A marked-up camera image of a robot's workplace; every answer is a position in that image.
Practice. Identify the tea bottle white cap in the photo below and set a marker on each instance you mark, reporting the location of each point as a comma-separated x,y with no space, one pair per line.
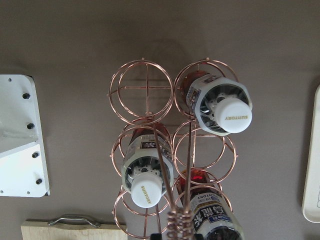
220,106

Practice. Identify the cream rabbit tray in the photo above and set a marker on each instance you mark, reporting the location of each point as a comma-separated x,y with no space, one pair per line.
311,194

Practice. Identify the copper wire bottle basket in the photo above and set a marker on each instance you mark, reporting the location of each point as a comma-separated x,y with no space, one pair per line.
172,220

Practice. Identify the bamboo cutting board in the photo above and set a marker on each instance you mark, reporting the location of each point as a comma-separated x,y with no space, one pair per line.
71,227

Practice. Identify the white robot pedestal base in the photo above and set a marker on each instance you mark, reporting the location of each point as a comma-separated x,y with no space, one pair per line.
23,167

